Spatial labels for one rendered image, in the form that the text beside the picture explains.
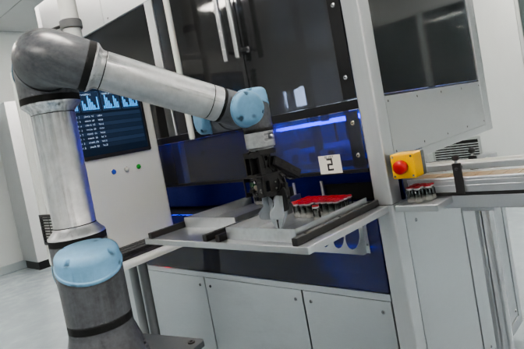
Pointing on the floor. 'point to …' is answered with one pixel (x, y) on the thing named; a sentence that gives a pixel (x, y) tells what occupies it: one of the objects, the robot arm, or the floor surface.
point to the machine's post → (379, 149)
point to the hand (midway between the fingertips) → (281, 223)
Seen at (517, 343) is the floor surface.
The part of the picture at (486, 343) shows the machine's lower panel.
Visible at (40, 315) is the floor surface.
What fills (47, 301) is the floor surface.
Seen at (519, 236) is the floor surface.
